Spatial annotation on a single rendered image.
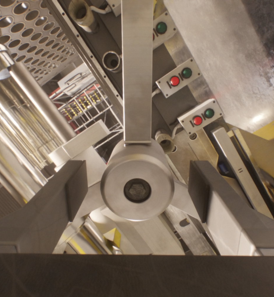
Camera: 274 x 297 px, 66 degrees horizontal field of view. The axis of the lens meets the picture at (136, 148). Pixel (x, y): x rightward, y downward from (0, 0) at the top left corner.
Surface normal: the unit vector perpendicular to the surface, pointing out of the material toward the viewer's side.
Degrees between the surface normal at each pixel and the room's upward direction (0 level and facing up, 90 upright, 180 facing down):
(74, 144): 90
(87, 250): 134
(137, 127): 90
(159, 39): 90
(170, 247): 90
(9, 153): 146
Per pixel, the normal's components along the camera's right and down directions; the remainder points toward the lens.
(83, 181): 1.00, 0.00
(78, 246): 0.48, -0.07
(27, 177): 0.61, -0.20
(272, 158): -0.55, -0.80
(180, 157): -0.02, 0.29
